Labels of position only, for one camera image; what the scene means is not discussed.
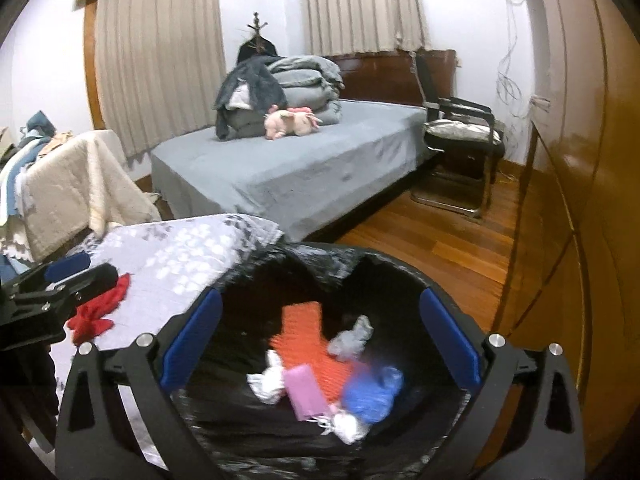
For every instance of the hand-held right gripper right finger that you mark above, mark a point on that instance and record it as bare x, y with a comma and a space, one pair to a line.
450, 340

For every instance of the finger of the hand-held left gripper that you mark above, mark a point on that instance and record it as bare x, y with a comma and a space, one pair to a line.
90, 282
67, 267

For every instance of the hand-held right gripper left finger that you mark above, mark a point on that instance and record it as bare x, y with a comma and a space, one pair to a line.
192, 340

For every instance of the red foam net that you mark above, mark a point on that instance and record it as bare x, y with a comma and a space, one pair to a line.
95, 320

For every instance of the black waste bin with bag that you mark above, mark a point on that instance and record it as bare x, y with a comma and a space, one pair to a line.
250, 320

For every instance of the white sock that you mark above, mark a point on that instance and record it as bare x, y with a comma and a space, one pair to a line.
350, 425
267, 385

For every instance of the blue foam net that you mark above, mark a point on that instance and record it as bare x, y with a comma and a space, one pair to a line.
370, 395

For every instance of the grey sock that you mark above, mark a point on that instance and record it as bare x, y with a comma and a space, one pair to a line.
350, 342

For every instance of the orange foam net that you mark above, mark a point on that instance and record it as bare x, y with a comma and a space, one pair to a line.
310, 360
302, 320

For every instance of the pink foam sheet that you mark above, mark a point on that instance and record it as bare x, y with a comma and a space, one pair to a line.
305, 392

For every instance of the cream knitted blanket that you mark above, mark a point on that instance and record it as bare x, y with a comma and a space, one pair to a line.
65, 195

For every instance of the grey floral blanket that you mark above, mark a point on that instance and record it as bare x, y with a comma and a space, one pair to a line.
175, 260

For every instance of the pile of clothes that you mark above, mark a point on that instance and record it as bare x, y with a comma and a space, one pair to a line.
25, 155

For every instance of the black metal chair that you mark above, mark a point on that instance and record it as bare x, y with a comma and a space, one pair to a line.
470, 160

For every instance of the grey bed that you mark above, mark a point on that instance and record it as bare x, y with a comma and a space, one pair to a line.
300, 170

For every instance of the patterned chair cushion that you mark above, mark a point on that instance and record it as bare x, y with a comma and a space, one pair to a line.
465, 131

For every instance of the dark grey folded blanket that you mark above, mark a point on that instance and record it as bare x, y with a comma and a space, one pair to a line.
240, 122

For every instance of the wide beige curtain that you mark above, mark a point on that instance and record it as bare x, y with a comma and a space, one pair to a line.
160, 60

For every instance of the brown wooden wardrobe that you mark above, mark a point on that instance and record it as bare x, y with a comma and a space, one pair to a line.
600, 160

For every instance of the pink pig plush toy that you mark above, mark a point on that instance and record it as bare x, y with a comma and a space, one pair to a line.
290, 122

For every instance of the brown wooden headboard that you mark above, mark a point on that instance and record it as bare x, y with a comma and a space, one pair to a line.
380, 80

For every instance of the grey folded quilt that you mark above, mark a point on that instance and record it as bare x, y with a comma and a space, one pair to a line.
310, 80

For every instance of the black coat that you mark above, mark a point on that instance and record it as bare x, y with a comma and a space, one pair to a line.
257, 50

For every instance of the coat rack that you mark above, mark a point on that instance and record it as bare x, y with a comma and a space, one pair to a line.
256, 27

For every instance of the narrow beige curtain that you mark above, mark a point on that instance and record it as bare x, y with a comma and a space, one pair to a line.
365, 5

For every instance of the brown wooden window frame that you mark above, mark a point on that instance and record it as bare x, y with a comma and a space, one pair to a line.
94, 70

